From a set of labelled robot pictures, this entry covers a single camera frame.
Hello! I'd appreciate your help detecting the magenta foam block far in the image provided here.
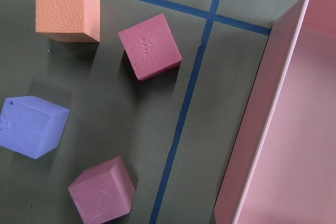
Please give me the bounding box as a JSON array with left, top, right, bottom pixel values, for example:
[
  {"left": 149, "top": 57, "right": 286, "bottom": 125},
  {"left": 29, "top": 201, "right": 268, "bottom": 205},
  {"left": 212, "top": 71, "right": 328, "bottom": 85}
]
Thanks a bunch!
[{"left": 118, "top": 14, "right": 182, "bottom": 81}]

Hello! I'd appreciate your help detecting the magenta foam block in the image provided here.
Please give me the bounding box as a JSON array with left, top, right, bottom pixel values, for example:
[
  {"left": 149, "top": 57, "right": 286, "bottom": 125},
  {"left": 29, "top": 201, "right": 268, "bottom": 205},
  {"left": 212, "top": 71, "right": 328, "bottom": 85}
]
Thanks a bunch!
[
  {"left": 118, "top": 14, "right": 182, "bottom": 81},
  {"left": 68, "top": 156, "right": 136, "bottom": 223}
]

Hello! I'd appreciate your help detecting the magenta foam block near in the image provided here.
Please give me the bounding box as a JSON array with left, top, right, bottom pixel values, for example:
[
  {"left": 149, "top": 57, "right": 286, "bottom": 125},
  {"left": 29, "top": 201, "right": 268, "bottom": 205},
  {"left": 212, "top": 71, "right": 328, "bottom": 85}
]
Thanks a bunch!
[{"left": 68, "top": 156, "right": 136, "bottom": 223}]

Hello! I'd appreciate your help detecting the pink plastic tray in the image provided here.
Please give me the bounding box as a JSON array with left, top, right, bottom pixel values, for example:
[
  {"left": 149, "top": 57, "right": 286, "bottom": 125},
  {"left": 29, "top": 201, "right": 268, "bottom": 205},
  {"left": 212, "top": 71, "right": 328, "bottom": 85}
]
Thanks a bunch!
[{"left": 214, "top": 0, "right": 335, "bottom": 223}]

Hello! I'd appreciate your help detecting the orange foam block right side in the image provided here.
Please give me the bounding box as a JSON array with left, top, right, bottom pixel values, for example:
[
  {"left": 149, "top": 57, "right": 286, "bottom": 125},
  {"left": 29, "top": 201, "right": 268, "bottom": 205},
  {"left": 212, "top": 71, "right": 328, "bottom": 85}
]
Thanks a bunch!
[{"left": 35, "top": 0, "right": 101, "bottom": 43}]

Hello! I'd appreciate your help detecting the purple foam block right side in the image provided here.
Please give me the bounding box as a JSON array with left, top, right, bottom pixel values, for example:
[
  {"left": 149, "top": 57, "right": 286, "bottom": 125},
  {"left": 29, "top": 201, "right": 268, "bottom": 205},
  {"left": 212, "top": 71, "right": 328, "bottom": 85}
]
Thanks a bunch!
[{"left": 1, "top": 95, "right": 70, "bottom": 159}]

